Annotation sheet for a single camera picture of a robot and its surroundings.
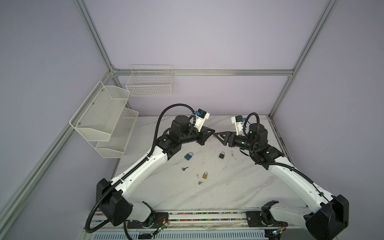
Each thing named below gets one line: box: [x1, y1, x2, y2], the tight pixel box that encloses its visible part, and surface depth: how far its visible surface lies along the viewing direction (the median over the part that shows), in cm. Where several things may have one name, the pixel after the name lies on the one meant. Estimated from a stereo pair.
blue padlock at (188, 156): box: [184, 151, 194, 161], surface depth 100 cm
